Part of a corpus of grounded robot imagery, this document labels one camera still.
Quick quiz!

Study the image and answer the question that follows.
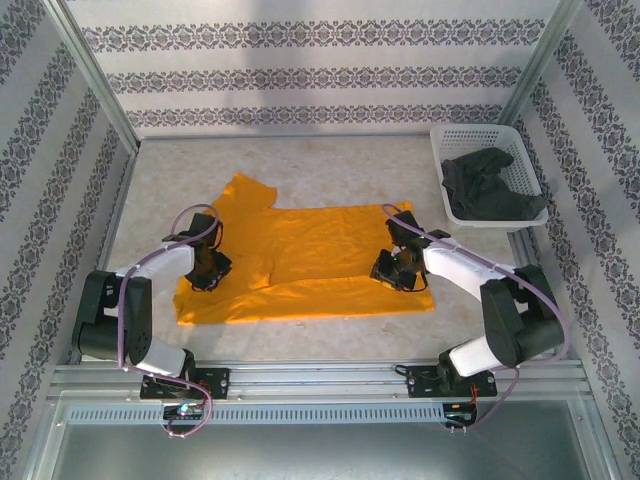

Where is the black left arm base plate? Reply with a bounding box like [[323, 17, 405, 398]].
[[139, 367, 231, 400]]

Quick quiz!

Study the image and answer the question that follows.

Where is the orange t-shirt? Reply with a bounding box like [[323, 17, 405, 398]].
[[172, 172, 435, 326]]

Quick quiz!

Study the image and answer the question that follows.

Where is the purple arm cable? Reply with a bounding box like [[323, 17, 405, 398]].
[[115, 202, 224, 441], [381, 202, 571, 434]]

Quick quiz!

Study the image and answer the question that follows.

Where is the white perforated plastic basket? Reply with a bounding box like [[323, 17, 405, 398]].
[[429, 123, 550, 232]]

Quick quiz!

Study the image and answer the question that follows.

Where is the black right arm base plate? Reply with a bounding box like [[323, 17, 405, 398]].
[[405, 362, 498, 399]]

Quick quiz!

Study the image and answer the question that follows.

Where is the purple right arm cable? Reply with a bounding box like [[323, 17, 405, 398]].
[[381, 202, 571, 434]]

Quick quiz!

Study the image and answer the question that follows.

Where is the aluminium frame rail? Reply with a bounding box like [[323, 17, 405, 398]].
[[47, 359, 591, 401]]

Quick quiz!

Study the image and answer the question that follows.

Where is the black t-shirt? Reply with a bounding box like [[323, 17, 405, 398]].
[[439, 147, 550, 222]]

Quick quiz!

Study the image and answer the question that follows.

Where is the aluminium corner post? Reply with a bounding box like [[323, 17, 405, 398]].
[[43, 0, 142, 154], [498, 0, 585, 126]]

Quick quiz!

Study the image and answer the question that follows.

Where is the slotted grey cable duct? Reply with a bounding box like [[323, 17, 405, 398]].
[[64, 402, 501, 424]]

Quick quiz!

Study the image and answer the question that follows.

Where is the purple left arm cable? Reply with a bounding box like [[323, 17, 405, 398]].
[[115, 202, 224, 441]]

